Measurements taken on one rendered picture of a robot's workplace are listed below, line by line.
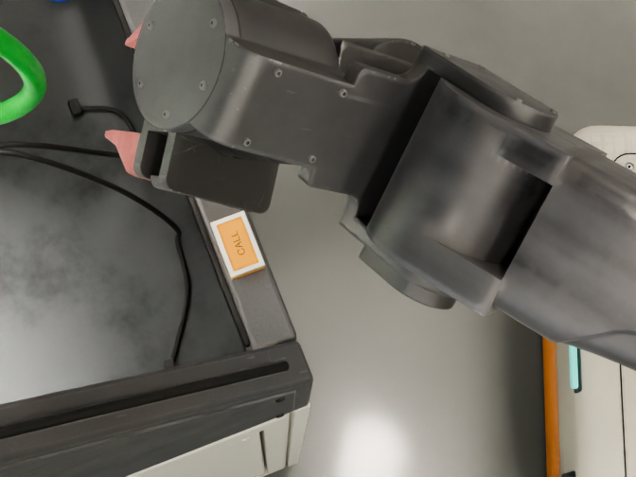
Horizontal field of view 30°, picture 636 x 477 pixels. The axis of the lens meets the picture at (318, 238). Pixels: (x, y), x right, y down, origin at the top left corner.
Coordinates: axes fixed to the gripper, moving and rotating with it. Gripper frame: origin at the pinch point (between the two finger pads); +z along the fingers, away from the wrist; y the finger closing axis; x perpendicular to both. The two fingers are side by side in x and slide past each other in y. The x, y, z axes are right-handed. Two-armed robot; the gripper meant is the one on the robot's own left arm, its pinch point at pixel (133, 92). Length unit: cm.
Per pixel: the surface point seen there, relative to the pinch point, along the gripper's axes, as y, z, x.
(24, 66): -0.7, 9.4, -1.6
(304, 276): 8, 90, 99
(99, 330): 16.7, 38.1, 26.9
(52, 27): -11, 51, 23
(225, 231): 5.5, 23.0, 26.6
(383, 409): 26, 75, 108
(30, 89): 0.1, 11.9, 0.5
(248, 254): 6.9, 21.1, 28.0
